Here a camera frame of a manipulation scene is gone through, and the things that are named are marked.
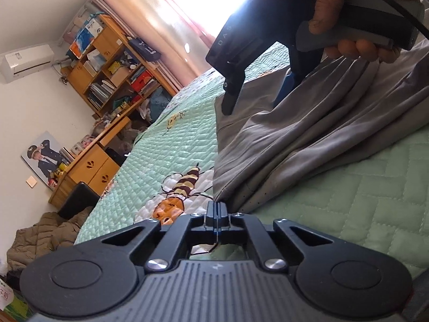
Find wall poster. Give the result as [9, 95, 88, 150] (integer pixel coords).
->
[22, 131, 68, 190]

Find pink curtain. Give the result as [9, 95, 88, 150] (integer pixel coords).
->
[90, 0, 222, 91]

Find olive quilted jacket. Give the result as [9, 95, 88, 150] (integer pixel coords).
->
[7, 206, 94, 272]

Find grey pants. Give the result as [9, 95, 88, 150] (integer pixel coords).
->
[213, 37, 429, 213]

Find navy hanging bag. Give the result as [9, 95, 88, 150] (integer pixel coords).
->
[128, 38, 161, 63]

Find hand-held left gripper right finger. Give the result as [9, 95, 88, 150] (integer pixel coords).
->
[218, 203, 333, 272]

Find wooden bookshelf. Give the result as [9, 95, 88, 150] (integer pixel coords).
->
[65, 13, 178, 118]

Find blue white cardboard box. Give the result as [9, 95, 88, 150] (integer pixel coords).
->
[69, 13, 103, 57]

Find black chair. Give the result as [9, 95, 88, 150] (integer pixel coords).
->
[58, 181, 101, 220]

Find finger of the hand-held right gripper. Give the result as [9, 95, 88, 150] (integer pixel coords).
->
[273, 45, 324, 104]
[220, 58, 255, 116]

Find person's right hand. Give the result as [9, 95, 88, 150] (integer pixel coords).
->
[308, 0, 429, 64]

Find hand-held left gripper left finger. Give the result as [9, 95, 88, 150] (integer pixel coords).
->
[101, 202, 218, 272]

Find white air conditioner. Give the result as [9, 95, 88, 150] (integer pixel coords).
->
[0, 43, 55, 84]

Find blue cloth bundle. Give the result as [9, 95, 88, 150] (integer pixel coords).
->
[149, 89, 173, 121]

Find green quilted bee bedspread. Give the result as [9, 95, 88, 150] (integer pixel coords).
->
[74, 40, 429, 276]

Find red box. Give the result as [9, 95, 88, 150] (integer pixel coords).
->
[131, 70, 156, 91]

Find wooden desk with drawers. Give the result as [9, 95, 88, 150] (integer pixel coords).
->
[49, 116, 148, 208]

